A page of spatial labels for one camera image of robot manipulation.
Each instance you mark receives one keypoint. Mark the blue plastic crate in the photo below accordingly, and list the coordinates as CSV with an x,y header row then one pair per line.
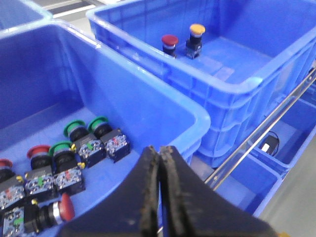
x,y
52,74
254,53

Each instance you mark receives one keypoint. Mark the right blue plastic crate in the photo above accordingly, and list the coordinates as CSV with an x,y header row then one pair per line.
x,y
254,53

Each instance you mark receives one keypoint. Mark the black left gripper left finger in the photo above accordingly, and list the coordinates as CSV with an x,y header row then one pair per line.
x,y
131,210

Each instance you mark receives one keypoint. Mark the left blue plastic crate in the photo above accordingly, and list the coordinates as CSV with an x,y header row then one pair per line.
x,y
52,74

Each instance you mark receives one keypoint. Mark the yellow mushroom push button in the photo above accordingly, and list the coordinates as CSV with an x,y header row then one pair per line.
x,y
194,43

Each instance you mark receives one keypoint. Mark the steel rack front rail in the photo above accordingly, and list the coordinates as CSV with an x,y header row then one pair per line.
x,y
233,161

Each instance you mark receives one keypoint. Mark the green push button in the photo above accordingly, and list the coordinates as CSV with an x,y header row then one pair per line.
x,y
89,148
68,177
116,143

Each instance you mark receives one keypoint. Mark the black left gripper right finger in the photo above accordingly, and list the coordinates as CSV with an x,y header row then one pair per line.
x,y
192,209

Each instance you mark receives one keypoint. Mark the red mushroom push button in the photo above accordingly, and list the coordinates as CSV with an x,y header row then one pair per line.
x,y
169,43

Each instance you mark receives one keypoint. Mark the lower shelf blue crate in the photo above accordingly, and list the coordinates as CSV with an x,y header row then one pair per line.
x,y
256,179

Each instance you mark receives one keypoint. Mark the lying red push button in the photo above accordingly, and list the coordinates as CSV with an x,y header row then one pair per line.
x,y
30,220

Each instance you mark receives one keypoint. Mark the rear left blue crate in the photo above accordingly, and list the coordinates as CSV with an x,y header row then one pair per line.
x,y
21,14

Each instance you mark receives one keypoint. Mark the red push button at edge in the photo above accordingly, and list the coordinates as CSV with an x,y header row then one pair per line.
x,y
12,191

